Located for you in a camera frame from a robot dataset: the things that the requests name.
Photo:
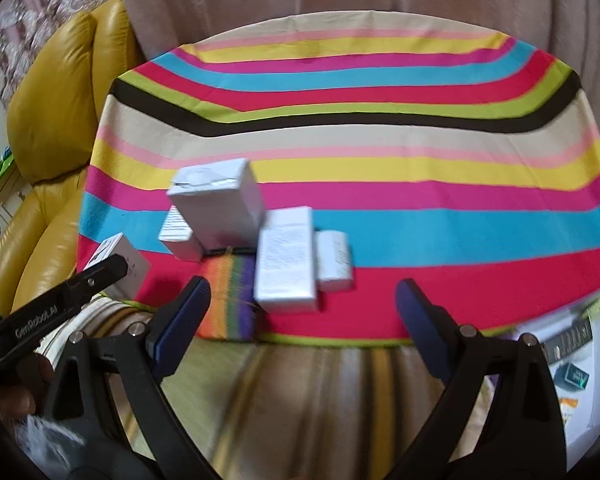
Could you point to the pale wooden cabinet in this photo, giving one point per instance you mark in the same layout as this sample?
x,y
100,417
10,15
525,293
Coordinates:
x,y
5,200

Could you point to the woven striped mat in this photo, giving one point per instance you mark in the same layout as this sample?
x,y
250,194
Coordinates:
x,y
290,400

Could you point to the white box with barcode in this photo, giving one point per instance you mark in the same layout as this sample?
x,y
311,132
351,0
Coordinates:
x,y
177,237

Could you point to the colourful striped tablecloth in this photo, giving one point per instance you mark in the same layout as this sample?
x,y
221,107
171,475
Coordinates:
x,y
380,210

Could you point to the orange and white packet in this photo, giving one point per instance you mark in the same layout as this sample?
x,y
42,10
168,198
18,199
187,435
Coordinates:
x,y
570,405

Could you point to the small white box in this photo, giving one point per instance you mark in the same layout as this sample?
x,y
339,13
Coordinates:
x,y
335,260

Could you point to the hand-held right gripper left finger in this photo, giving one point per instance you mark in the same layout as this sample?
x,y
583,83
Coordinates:
x,y
180,325

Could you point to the white box black triangle print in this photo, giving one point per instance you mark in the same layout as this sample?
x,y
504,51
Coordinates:
x,y
130,255

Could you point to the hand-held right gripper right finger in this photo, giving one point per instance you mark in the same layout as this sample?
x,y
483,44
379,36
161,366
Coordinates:
x,y
425,325

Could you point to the rainbow striped box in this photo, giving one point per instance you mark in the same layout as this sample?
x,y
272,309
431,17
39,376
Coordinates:
x,y
230,300

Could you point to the small teal box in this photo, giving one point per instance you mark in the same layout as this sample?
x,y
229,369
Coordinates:
x,y
574,376

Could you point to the tall white box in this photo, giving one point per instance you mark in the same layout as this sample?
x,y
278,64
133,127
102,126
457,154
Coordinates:
x,y
285,265

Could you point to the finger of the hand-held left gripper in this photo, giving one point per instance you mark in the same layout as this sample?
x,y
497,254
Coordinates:
x,y
97,274

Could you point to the yellow leather sofa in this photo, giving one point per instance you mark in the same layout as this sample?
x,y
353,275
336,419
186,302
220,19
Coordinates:
x,y
55,110

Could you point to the large white box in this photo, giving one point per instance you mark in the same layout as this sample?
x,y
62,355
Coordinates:
x,y
217,205

